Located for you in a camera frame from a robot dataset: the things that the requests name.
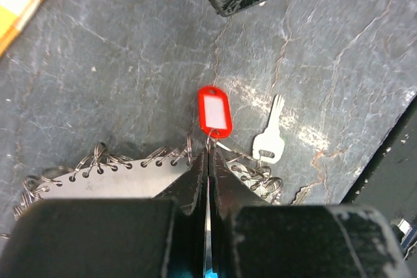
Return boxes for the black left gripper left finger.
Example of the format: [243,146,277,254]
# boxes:
[155,148,208,277]

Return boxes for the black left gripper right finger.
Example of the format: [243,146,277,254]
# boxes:
[208,147,272,277]

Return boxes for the metal key organizer blue handle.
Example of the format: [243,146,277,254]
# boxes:
[0,133,284,278]

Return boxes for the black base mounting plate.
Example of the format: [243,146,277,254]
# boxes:
[338,95,417,259]

